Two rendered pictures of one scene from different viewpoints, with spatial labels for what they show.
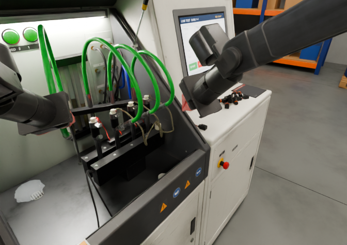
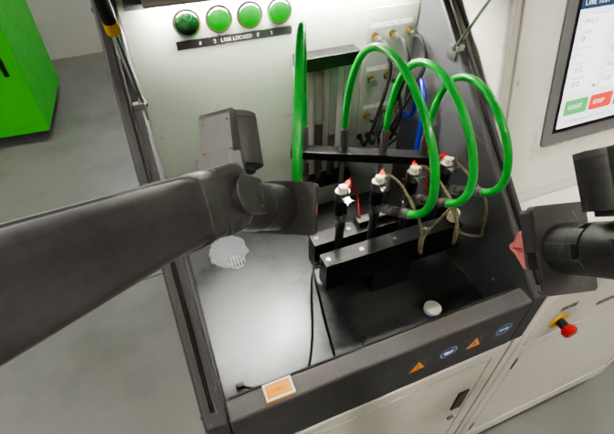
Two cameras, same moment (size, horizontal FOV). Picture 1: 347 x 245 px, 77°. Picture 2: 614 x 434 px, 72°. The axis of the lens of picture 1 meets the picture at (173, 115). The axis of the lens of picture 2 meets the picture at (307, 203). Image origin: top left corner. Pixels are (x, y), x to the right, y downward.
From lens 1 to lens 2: 0.17 m
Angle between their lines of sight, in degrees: 26
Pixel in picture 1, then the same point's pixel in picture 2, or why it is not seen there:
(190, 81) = (547, 217)
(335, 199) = not seen: outside the picture
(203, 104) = (557, 272)
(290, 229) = not seen: outside the picture
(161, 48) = (514, 64)
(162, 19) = not seen: outside the picture
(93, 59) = (370, 57)
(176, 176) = (457, 329)
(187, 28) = (594, 19)
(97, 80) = (365, 96)
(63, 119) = (303, 229)
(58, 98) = (304, 193)
